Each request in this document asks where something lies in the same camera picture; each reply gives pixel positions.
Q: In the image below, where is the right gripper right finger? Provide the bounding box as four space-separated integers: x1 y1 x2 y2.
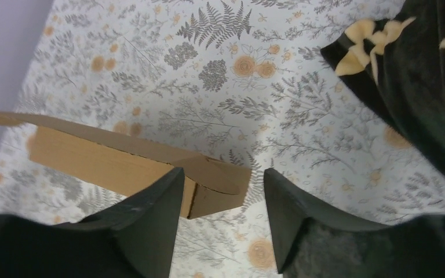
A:
264 168 445 277

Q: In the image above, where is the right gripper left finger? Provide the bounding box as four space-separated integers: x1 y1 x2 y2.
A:
0 167 185 277

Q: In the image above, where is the brown cardboard box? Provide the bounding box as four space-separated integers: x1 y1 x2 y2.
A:
0 112 251 219

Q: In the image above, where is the black floral blanket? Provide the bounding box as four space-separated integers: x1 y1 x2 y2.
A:
320 1 445 176

